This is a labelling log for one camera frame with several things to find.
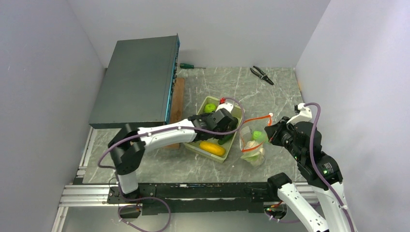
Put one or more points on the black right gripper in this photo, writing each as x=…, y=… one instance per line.
x=276, y=128

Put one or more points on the clear zip bag orange zipper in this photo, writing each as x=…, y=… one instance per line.
x=249, y=125

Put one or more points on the dark grey metal box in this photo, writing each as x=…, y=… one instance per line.
x=138, y=84

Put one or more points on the light green perforated basket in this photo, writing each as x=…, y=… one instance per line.
x=195, y=146

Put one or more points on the yellow corn cob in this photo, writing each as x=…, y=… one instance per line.
x=212, y=148

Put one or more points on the white cauliflower with leaves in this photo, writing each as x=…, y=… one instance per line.
x=254, y=153

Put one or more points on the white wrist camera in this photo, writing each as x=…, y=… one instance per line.
x=302, y=114
x=224, y=104

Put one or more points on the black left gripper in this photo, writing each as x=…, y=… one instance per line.
x=219, y=136

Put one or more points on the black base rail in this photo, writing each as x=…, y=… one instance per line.
x=155, y=198

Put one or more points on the green lettuce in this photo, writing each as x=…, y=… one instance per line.
x=259, y=136

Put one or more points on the wooden board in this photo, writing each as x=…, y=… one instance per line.
x=177, y=101

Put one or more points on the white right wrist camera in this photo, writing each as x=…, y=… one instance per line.
x=302, y=114

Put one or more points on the green handled screwdriver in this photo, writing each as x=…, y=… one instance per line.
x=189, y=66

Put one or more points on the green lime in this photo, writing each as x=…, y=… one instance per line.
x=209, y=108

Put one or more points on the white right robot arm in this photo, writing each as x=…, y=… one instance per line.
x=323, y=174

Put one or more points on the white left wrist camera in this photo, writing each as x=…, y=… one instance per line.
x=224, y=104

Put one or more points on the green cucumber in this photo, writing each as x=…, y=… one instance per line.
x=225, y=138

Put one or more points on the black handled pliers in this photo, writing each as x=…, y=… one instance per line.
x=261, y=74

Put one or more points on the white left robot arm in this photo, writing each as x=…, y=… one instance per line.
x=130, y=144

